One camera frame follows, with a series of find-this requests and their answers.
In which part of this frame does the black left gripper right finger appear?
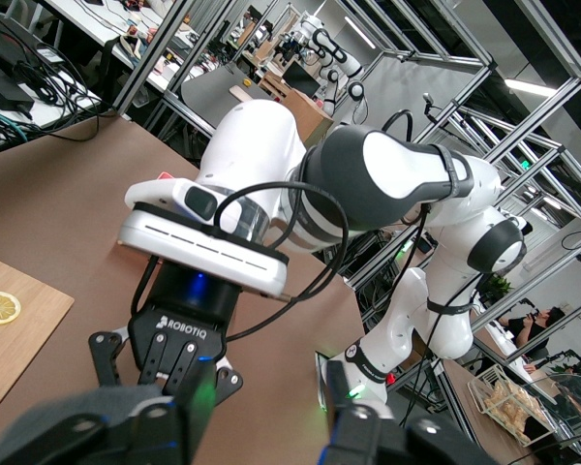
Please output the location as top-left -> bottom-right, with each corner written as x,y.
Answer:
319,360 -> 495,465

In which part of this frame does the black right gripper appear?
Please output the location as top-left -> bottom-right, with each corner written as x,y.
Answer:
87,260 -> 246,408

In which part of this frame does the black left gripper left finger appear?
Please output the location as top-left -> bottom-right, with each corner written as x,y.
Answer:
0,395 -> 198,465

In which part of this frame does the grey cloth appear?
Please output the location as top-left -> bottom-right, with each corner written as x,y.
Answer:
0,385 -> 175,465

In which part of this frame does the white right wrist adapter plate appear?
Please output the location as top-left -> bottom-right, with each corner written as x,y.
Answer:
117,205 -> 291,297

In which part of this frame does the wooden cutting board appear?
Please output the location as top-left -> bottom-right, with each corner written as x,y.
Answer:
0,250 -> 76,427

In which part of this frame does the lemon slice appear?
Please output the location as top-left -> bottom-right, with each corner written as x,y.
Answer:
0,291 -> 23,326

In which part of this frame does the person in black shirt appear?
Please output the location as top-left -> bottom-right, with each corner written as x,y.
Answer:
497,304 -> 567,362

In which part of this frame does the brown table cover sheet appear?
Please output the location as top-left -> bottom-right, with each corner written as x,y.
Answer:
0,113 -> 538,465

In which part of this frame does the green potted plant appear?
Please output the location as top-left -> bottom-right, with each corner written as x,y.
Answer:
477,274 -> 514,307

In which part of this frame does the clear plastic dome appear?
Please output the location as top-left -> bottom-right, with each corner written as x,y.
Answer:
517,371 -> 581,465

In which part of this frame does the cardboard box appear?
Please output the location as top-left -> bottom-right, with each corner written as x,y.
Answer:
259,72 -> 335,142

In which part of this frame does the black monitor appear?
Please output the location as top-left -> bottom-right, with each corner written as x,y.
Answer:
281,61 -> 321,98

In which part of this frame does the black device on desk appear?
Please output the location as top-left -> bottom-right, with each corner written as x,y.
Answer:
0,14 -> 36,113

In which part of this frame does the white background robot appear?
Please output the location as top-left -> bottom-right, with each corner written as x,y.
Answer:
290,14 -> 369,117

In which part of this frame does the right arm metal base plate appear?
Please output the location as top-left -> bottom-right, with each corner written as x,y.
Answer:
314,351 -> 330,413

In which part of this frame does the wire basket with items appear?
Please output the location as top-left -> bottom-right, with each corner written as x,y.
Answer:
467,362 -> 561,446

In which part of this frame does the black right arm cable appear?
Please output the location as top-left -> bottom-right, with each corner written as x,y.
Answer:
129,108 -> 480,418

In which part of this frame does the small camera on frame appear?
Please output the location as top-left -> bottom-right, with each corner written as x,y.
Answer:
421,93 -> 441,125

